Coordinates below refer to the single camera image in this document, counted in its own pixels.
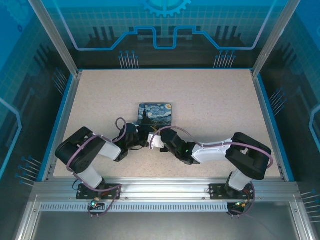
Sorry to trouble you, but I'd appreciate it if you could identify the starry night tin box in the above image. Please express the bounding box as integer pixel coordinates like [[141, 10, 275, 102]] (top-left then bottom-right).
[[138, 102, 174, 127]]

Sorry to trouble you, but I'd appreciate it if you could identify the aluminium mounting rail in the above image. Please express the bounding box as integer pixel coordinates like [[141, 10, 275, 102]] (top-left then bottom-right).
[[33, 176, 300, 202]]

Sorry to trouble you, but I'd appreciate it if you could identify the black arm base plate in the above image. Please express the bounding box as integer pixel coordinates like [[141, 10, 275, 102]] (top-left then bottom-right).
[[208, 183, 253, 201], [76, 183, 123, 201]]

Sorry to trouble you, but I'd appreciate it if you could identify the slotted grey cable duct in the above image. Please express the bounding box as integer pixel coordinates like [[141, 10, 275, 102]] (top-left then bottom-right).
[[39, 202, 230, 213]]

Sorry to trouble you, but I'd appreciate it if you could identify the aluminium side rail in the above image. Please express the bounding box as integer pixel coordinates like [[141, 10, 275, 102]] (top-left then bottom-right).
[[41, 72, 82, 182], [250, 69, 288, 182]]

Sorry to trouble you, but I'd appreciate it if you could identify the cable connector with green light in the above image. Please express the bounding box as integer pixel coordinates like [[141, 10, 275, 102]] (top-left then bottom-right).
[[87, 198, 105, 211], [231, 199, 251, 210]]

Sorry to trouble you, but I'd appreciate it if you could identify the aluminium frame post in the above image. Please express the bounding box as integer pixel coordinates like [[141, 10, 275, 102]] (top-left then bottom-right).
[[250, 0, 294, 78], [27, 0, 84, 79]]

